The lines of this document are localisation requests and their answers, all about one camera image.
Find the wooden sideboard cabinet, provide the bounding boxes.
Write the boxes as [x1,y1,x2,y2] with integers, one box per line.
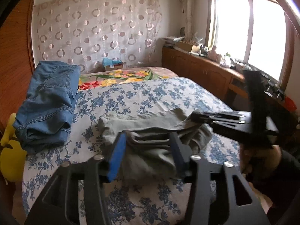
[162,46,250,111]

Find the small potted plant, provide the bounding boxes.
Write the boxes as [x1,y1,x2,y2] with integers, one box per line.
[220,52,231,68]

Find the colourful floral blanket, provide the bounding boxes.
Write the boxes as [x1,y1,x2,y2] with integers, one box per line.
[78,67,178,90]

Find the pink circle-pattern curtain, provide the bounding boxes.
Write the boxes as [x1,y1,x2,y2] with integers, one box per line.
[32,0,162,74]

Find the pink bottle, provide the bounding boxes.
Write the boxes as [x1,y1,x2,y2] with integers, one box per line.
[207,45,218,62]

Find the grey-green pants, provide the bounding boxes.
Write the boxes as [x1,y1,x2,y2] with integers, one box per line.
[98,108,213,181]

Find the stack of papers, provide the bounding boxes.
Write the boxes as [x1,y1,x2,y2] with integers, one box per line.
[162,36,185,47]

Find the red object on cabinet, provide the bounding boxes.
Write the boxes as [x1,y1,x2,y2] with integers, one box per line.
[284,96,297,113]

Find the brown wooden wardrobe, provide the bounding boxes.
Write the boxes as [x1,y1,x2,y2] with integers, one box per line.
[1,0,35,133]

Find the box with blue cloth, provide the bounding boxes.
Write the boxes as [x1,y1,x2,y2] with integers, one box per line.
[102,58,124,71]

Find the cardboard box on cabinet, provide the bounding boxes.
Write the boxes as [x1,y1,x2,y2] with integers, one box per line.
[175,41,202,53]

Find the blue floral bed sheet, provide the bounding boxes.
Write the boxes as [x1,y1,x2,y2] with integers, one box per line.
[22,77,239,224]

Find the checked window curtain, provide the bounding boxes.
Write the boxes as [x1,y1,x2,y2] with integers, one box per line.
[182,0,194,40]

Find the folded blue jeans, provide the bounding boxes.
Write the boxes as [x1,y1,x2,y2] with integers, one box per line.
[13,61,80,155]

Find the person's right hand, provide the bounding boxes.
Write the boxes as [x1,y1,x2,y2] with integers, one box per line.
[239,144,282,176]

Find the window with wooden frame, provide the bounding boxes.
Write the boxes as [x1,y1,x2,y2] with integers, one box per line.
[208,0,297,90]

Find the yellow plush toy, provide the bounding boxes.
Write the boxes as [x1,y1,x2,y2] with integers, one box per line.
[1,113,27,183]

